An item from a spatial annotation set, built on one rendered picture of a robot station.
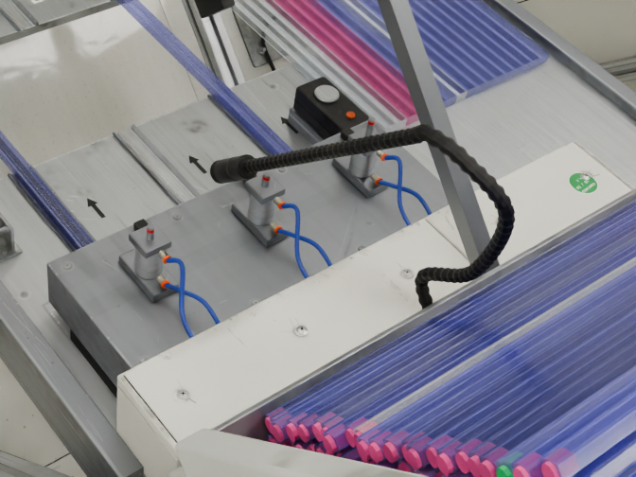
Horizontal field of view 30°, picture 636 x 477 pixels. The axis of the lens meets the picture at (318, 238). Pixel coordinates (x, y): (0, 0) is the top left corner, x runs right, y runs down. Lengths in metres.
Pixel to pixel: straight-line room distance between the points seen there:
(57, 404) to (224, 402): 0.16
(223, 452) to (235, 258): 0.32
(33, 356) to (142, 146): 0.27
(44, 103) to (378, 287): 1.32
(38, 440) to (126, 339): 0.62
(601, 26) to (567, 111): 1.09
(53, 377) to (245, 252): 0.18
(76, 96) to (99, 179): 1.10
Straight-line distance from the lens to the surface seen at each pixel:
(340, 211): 1.01
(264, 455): 0.64
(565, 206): 1.05
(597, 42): 2.37
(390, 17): 0.87
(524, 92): 1.28
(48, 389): 0.95
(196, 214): 0.99
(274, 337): 0.89
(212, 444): 0.69
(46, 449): 1.51
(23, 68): 2.18
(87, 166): 1.12
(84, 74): 2.21
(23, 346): 0.96
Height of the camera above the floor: 2.04
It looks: 58 degrees down
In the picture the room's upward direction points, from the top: 86 degrees clockwise
